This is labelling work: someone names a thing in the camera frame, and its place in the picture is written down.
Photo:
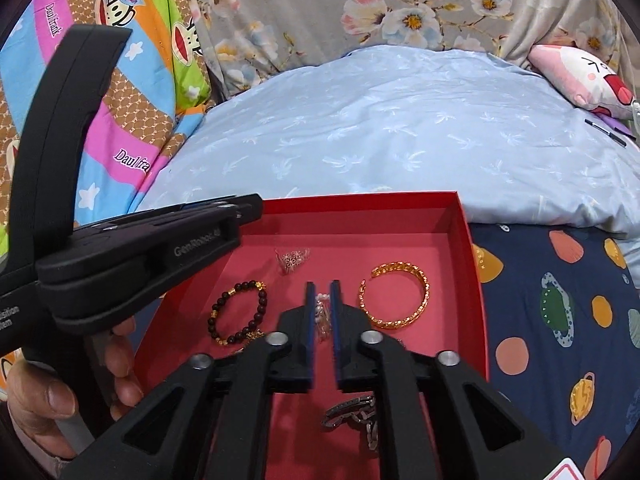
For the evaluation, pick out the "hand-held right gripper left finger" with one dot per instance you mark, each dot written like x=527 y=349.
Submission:
x=310 y=340

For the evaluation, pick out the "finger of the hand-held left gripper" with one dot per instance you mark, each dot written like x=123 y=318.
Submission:
x=235 y=210
x=205 y=205

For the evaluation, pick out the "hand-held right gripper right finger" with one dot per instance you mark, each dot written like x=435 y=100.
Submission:
x=335 y=340

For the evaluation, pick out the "gold bangle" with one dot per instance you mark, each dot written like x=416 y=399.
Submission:
x=395 y=321

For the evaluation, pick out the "red cardboard box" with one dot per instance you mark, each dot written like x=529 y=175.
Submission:
x=400 y=240

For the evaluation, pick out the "person's left hand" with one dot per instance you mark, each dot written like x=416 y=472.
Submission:
x=45 y=400

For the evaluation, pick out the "colourful cartoon monkey blanket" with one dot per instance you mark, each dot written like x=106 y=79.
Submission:
x=140 y=130

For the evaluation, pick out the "light blue quilt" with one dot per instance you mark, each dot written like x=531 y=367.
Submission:
x=375 y=135

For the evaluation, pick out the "navy planet-print blanket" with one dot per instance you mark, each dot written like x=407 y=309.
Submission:
x=525 y=320

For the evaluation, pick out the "grey floral sheet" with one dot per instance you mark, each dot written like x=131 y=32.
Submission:
x=310 y=20

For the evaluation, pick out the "white card with red edge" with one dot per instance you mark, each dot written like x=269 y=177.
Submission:
x=565 y=470

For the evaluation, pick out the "black pen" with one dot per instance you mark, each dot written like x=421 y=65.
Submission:
x=605 y=132

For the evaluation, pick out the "pink cartoon pillow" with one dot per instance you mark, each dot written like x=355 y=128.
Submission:
x=565 y=75

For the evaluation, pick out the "purple notebook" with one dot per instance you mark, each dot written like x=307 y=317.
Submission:
x=624 y=127

